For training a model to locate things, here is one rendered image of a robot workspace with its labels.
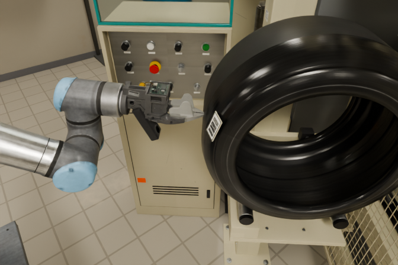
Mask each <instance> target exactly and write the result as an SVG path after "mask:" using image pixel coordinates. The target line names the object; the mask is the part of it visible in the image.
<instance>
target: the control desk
mask: <svg viewBox="0 0 398 265"><path fill-rule="evenodd" d="M97 30H98V35H99V40H100V43H101V48H102V54H103V57H104V63H105V68H106V71H107V76H108V81H109V82H115V83H123V84H125V82H126V81H131V85H136V86H144V83H145V82H150V80H154V81H160V82H169V83H170V89H171V95H170V98H169V100H173V99H181V98H182V97H183V95H184V94H186V93H188V94H190V95H191V96H192V99H193V103H194V107H195V108H197V109H199V110H201V111H203V106H204V95H205V92H206V88H207V85H208V82H209V80H210V78H211V76H212V74H213V72H214V70H215V68H216V67H217V65H218V64H219V63H220V61H221V60H222V58H223V57H224V56H225V55H226V54H227V52H228V51H229V50H230V49H231V42H232V27H179V26H144V25H99V26H98V27H97ZM147 84H148V83H145V86H147ZM117 122H118V127H119V130H120V136H121V141H122V145H123V150H124V155H125V158H126V163H127V169H128V172H129V178H130V183H131V188H132V191H133V196H134V202H135V205H136V211H137V214H151V215H177V216H203V217H219V210H220V194H221V188H220V187H219V186H218V185H217V184H216V182H215V181H214V180H213V178H212V176H211V175H210V173H209V170H208V168H207V165H206V162H205V159H204V156H203V152H202V147H201V133H202V123H203V117H201V118H197V119H195V120H192V121H188V122H184V123H181V124H172V125H168V124H162V123H158V125H159V126H160V128H161V132H160V136H159V139H158V140H155V141H151V140H150V138H149V137H148V135H147V134H146V132H145V131H144V129H143V128H142V126H141V125H140V123H139V122H138V120H137V119H136V117H135V116H134V114H133V113H132V109H130V112H129V114H128V115H124V114H123V115H122V116H121V117H120V118H117ZM137 178H145V179H146V183H142V182H138V181H137Z"/></svg>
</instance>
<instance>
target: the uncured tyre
mask: <svg viewBox="0 0 398 265"><path fill-rule="evenodd" d="M329 95H346V96H352V99H351V101H350V103H349V105H348V107H347V109H346V110H345V111H344V113H343V114H342V115H341V116H340V117H339V118H338V119H337V120H336V121H335V122H334V123H333V124H332V125H330V126H329V127H327V128H326V129H325V130H323V131H321V132H319V133H317V134H315V135H313V136H311V137H307V138H304V139H301V140H295V141H271V140H266V139H263V138H260V137H257V136H255V135H253V134H252V133H250V130H251V129H253V127H254V126H256V124H258V123H259V122H260V121H262V120H263V119H264V118H265V117H267V116H268V115H270V114H272V113H273V112H275V111H277V110H279V109H281V108H283V107H285V106H287V105H289V104H293V103H295V102H298V101H302V100H305V99H309V98H315V97H318V96H329ZM215 111H216V112H217V113H218V115H219V117H220V119H221V121H222V125H221V127H220V129H219V130H218V132H217V134H216V136H215V138H214V140H213V141H212V140H211V138H210V136H209V134H208V132H207V130H206V129H207V127H208V125H209V123H210V121H211V119H212V117H213V115H214V113H215ZM203 112H204V116H203V123H202V133H201V147H202V152H203V156H204V159H205V162H206V165H207V168H208V170H209V173H210V175H211V176H212V178H213V180H214V181H215V182H216V184H217V185H218V186H219V187H220V188H221V190H223V191H224V192H225V193H226V194H227V195H229V196H230V197H231V198H233V199H234V200H236V201H238V202H239V203H241V204H242V205H245V206H246V207H248V208H250V209H252V210H254V211H257V212H259V213H262V214H265V215H269V216H273V217H277V218H284V219H299V220H306V219H322V218H329V217H333V216H338V215H343V214H347V213H349V212H352V211H356V210H358V209H361V208H363V207H365V206H368V205H370V204H372V203H374V202H376V201H378V200H380V199H381V198H383V197H385V196H386V195H388V194H389V193H391V192H392V191H394V190H395V189H396V188H398V52H397V51H396V50H394V49H393V48H391V47H390V46H389V45H388V44H387V43H385V42H384V41H383V40H382V39H380V38H379V37H378V36H377V35H375V34H374V33H373V32H371V31H370V30H368V29H367V28H365V27H363V26H361V25H359V24H357V23H355V22H352V21H349V20H345V19H342V18H336V17H329V16H320V15H306V16H299V17H292V18H286V19H283V20H279V21H276V22H273V23H271V24H268V25H266V26H264V27H261V28H259V29H257V30H256V31H254V32H252V33H250V34H249V35H247V36H246V37H245V38H243V39H242V40H240V42H238V43H237V44H236V45H235V46H233V47H232V48H231V49H230V50H229V51H228V52H227V54H226V55H225V56H224V57H223V58H222V60H221V61H220V63H219V64H218V65H217V67H216V68H215V70H214V72H213V74H212V76H211V78H210V80H209V82H208V85H207V88H206V92H205V95H204V106H203Z"/></svg>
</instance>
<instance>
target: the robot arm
mask: <svg viewBox="0 0 398 265"><path fill-rule="evenodd" d="M145 83H148V84H147V86H145ZM145 83H144V86H136V85H131V81H126V82H125V84H123V83H115V82H104V81H99V80H89V79H79V78H77V77H75V78H72V77H64V78H63V79H61V80H60V81H59V82H58V84H57V85H56V88H55V90H54V95H53V103H54V107H55V108H56V110H58V111H59V112H62V111H64V112H65V118H66V124H67V128H68V134H67V136H66V140H65V142H64V141H61V140H54V139H52V138H49V137H45V136H43V135H39V134H36V133H33V132H30V131H27V130H24V129H21V128H17V127H14V126H12V125H8V124H5V123H3V122H0V164H3V165H6V166H10V167H14V168H17V169H21V170H25V171H28V172H33V173H37V174H40V175H42V176H44V177H48V178H51V179H52V180H53V183H54V185H55V186H56V187H57V188H58V189H60V190H62V191H64V192H80V191H83V190H85V189H87V188H89V187H90V186H91V185H92V184H93V182H94V180H95V176H96V173H97V171H98V169H97V164H98V157H99V152H100V150H101V149H102V147H103V144H104V135H103V133H102V122H101V115H102V116H106V117H117V118H120V117H121V116H122V115H123V114H124V115H128V114H129V112H130V109H132V113H133V114H134V116H135V117H136V119H137V120H138V122H139V123H140V125H141V126H142V128H143V129H144V131H145V132H146V134H147V135H148V137H149V138H150V140H151V141H155V140H158V139H159V136H160V132H161V128H160V126H159V125H158V123H162V124H168V125H172V124H181V123H184V122H188V121H192V120H195V119H197V118H201V117H203V116H204V112H203V111H201V110H199V109H197V108H195V107H194V103H193V99H192V96H191V95H190V94H188V93H186V94H184V95H183V97H182V98H181V99H173V100H169V98H170V95H171V89H170V83H169V82H160V81H154V80H150V82H145ZM168 112H169V113H168Z"/></svg>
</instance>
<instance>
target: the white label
mask: <svg viewBox="0 0 398 265"><path fill-rule="evenodd" d="M221 125H222V121H221V119H220V117H219V115H218V113H217V112H216V111H215V113H214V115H213V117H212V119H211V121H210V123H209V125H208V127H207V129H206V130H207V132H208V134H209V136H210V138H211V140H212V141H213V140H214V138H215V136H216V134H217V132H218V130H219V129H220V127H221Z"/></svg>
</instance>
